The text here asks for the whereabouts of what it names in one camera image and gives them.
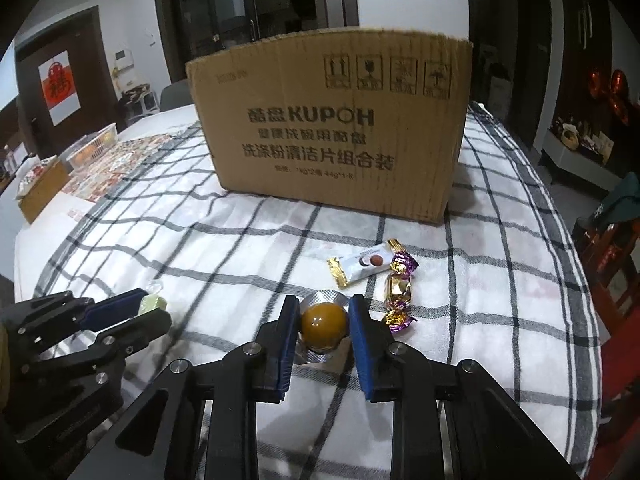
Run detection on purple gold wrapped candy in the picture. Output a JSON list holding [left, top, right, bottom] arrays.
[[383, 252, 419, 333]]

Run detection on clear plastic food container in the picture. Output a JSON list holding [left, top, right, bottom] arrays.
[[61, 122, 117, 171]]

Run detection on floral patterned placemat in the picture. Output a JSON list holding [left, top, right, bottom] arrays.
[[62, 128, 186, 203]]

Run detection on green candy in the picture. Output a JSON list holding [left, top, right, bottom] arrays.
[[138, 280, 167, 315]]

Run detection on checkered white black tablecloth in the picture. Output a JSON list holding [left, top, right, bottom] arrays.
[[34, 104, 602, 476]]

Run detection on white low cabinet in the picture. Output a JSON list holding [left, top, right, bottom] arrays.
[[541, 132, 622, 192]]

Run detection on red fu poster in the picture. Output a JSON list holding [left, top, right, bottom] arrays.
[[38, 51, 81, 127]]

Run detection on red heart balloons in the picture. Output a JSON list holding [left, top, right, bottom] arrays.
[[588, 68, 629, 125]]

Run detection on grey chair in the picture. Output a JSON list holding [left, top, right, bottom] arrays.
[[160, 79, 193, 112]]

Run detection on white chocolate bar wrapper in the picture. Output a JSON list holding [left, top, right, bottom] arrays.
[[328, 238, 405, 288]]

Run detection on glass door cabinet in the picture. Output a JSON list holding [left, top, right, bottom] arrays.
[[155, 0, 359, 82]]

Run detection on small cardboard box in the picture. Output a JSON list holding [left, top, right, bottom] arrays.
[[15, 156, 70, 224]]

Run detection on brown cardboard box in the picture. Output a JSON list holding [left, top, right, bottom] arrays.
[[186, 27, 472, 223]]

